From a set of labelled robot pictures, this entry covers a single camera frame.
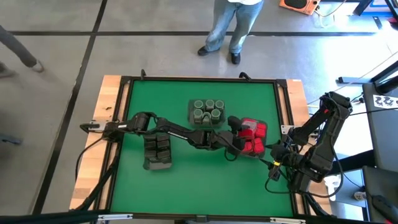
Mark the black rig beam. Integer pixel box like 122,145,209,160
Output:
0,208,108,224

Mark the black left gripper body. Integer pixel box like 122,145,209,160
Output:
213,129,239,156

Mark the black cable conduit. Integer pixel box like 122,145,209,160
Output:
303,191,332,217
73,146,121,213

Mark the thin black cable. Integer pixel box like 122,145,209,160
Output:
75,136,105,182

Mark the dark grey desk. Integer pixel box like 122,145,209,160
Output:
362,166,398,224

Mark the aluminium extrusion bar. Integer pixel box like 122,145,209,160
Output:
269,217,307,224
96,213,134,222

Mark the black desk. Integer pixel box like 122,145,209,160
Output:
362,83,398,174

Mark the person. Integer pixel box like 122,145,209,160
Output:
197,0,265,65
0,24,45,79

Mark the green table mat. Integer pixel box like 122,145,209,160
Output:
111,80,295,217

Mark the smoky clear plastic bin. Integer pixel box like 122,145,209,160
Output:
238,117,269,159
142,132,173,171
187,98,227,129

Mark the black computer mouse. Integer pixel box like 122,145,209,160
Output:
371,194,398,223

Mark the orange board with black disc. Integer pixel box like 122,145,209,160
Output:
279,0,322,16

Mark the black power cable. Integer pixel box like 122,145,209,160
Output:
349,107,398,119

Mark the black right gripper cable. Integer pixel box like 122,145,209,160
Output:
264,174,345,199

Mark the grey chair foot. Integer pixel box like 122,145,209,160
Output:
0,132,23,146

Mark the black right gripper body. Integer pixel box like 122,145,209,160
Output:
270,144,304,170

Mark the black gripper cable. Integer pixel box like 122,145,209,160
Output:
264,174,345,199
223,149,239,162

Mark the white handheld device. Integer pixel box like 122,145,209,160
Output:
323,174,345,202

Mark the white sheet with black marks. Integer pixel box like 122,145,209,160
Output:
372,94,398,110

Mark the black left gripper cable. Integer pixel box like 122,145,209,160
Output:
223,149,239,162

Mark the wooden table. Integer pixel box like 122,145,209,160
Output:
68,74,333,217

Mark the black desk crossbar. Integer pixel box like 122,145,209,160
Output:
337,151,376,175

